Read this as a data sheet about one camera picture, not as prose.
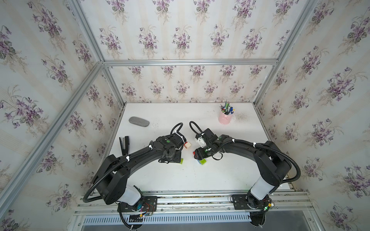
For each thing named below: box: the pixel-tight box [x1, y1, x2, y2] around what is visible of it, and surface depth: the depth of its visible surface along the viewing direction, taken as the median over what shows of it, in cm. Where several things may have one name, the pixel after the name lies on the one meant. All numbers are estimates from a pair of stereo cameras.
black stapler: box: [118, 135, 130, 156], surface depth 97 cm
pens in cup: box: [219, 99, 236, 116], surface depth 104 cm
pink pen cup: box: [218, 111, 234, 125], surface depth 103 cm
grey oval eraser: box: [128, 116, 150, 128], surface depth 106 cm
